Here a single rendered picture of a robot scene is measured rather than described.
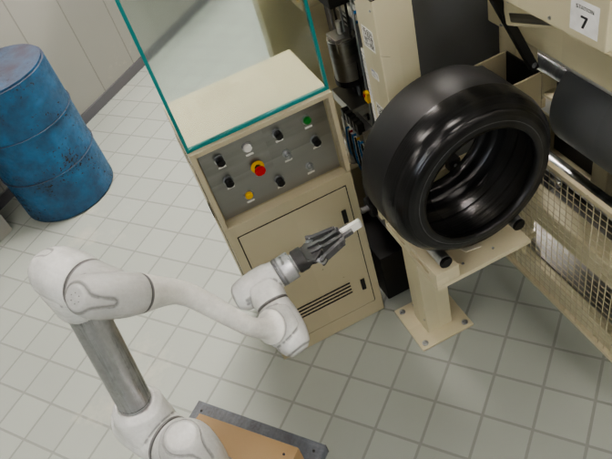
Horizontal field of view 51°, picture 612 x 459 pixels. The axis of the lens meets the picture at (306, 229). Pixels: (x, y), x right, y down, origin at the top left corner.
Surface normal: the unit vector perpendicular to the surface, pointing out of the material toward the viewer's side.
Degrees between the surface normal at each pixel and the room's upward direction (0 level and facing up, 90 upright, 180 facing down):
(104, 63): 90
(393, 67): 90
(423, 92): 13
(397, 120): 36
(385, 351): 0
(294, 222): 90
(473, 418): 0
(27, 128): 90
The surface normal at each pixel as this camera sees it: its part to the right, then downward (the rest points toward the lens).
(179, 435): -0.14, -0.70
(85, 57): 0.88, 0.16
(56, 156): 0.66, 0.41
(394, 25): 0.40, 0.58
